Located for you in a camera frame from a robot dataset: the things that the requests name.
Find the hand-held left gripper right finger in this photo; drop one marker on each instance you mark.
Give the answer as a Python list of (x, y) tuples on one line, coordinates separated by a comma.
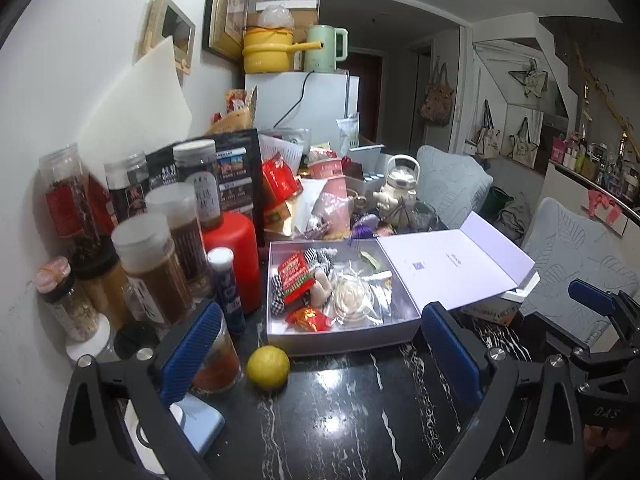
[(452, 355)]

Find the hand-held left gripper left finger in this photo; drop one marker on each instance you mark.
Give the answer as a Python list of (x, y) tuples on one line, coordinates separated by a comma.
[(192, 350)]

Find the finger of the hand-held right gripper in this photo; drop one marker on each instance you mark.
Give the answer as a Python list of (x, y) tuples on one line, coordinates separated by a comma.
[(567, 345), (592, 297)]

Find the white lidded gift box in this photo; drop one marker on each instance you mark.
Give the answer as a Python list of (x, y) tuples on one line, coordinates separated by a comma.
[(450, 270)]

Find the black white checkered cloth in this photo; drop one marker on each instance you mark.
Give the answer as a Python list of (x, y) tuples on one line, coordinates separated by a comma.
[(277, 302)]

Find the silver foil bag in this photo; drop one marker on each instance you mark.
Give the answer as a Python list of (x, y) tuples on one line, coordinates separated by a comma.
[(375, 285)]

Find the clear bag with white flower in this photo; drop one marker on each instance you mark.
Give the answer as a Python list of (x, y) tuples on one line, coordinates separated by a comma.
[(352, 300)]

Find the small red candy packet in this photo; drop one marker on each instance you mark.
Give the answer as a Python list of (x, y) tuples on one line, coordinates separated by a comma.
[(310, 319)]

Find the red sauce packet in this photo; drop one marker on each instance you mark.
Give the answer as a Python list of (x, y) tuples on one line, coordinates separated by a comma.
[(295, 277)]

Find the beige plush toy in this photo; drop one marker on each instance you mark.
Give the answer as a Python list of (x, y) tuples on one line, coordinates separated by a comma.
[(320, 285)]

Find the clear jar orange contents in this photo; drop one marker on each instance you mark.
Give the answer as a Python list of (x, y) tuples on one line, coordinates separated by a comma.
[(222, 360)]

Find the chair with light blue cover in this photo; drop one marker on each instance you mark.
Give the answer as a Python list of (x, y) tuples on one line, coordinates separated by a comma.
[(565, 255), (450, 185)]

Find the black cap spice bottle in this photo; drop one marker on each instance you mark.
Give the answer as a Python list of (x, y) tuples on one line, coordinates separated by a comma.
[(135, 337)]

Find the blue white medicine box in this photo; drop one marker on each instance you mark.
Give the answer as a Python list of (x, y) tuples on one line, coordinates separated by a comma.
[(495, 310)]

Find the blue tablet tube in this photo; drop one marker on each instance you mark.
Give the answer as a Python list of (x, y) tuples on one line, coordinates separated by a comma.
[(227, 290)]

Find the light blue power bank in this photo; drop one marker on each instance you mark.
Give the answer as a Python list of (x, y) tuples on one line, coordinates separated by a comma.
[(202, 425)]

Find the yellow lemon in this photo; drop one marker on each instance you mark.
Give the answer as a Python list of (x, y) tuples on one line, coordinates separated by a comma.
[(268, 367)]

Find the jar of brown powder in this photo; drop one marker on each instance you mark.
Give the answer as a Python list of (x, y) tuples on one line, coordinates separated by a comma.
[(150, 275)]

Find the pink bow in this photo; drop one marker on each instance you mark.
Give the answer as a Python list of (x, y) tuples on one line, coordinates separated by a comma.
[(605, 205)]

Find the white round charger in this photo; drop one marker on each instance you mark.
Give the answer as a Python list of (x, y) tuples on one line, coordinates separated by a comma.
[(145, 440)]

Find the red canister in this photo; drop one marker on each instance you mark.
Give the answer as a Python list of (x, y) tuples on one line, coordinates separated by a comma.
[(235, 255)]

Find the clear jar white contents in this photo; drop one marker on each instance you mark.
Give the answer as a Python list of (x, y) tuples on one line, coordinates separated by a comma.
[(87, 340)]

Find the jar of dark granules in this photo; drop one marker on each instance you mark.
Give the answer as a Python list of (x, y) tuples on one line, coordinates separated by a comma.
[(185, 240)]

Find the black lid jar yellow contents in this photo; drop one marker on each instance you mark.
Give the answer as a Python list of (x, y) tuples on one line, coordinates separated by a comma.
[(100, 285)]

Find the green bag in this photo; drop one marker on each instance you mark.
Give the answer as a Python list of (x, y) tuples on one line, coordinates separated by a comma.
[(510, 215)]

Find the small jar of nuts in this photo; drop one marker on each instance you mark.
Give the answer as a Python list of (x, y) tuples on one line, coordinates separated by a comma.
[(65, 300)]

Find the row of bottles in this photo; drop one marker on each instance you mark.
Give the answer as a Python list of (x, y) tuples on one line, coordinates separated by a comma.
[(595, 160)]

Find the glass cup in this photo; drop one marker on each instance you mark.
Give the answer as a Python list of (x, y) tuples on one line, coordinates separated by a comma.
[(425, 217)]

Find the purple yarn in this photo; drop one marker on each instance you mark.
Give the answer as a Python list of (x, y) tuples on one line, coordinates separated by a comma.
[(365, 227)]

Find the jar with black tea label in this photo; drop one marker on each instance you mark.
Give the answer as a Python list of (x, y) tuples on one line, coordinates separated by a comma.
[(200, 185)]

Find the white tote bag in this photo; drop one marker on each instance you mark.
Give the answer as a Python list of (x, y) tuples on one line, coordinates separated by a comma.
[(522, 145), (487, 137)]

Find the white jug bottle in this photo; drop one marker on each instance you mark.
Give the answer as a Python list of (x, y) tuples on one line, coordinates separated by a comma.
[(397, 195)]

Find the clear jar with dark label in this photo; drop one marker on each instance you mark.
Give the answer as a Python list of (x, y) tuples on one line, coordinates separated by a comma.
[(127, 190)]

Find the black coffee bag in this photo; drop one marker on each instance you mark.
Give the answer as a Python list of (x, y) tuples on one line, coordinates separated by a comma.
[(235, 180)]

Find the red snack packet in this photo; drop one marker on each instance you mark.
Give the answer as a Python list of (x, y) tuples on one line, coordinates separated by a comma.
[(280, 180)]

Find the tall jar with red label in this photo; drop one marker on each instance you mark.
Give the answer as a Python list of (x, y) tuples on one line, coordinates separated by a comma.
[(67, 200)]

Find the pink cup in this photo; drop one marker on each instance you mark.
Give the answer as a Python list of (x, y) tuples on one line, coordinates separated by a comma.
[(332, 195)]

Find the small white cardboard box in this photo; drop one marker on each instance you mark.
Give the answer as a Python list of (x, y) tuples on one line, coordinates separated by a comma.
[(367, 170)]

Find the star shaped bag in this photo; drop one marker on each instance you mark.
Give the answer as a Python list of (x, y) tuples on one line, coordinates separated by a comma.
[(530, 80)]

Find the woven basket plate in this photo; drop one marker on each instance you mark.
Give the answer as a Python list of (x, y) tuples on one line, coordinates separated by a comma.
[(235, 115)]

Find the white foam board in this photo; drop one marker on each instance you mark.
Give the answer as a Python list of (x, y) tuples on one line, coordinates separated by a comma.
[(145, 110)]

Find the green tea pouch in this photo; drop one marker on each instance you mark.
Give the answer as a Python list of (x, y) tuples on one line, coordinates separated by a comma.
[(348, 132)]

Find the brown patterned tote bag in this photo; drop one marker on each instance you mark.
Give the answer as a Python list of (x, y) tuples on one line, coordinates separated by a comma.
[(437, 100)]

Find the dark wooden door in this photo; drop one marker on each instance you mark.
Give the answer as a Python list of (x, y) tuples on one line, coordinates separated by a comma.
[(367, 95)]

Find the white fridge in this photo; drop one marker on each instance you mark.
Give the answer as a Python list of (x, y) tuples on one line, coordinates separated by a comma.
[(325, 100)]

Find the yellow pot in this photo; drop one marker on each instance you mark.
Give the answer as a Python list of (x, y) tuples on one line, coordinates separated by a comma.
[(267, 52)]

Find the green kettle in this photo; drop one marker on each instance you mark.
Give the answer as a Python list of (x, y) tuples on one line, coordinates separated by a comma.
[(320, 50)]

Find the framed picture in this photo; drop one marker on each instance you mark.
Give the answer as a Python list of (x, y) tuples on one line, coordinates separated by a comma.
[(227, 10)]

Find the clear plastic bag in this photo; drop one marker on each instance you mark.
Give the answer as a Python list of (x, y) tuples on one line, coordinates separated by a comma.
[(275, 16)]

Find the wall intercom panel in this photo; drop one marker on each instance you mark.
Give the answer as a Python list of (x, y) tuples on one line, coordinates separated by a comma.
[(172, 27)]

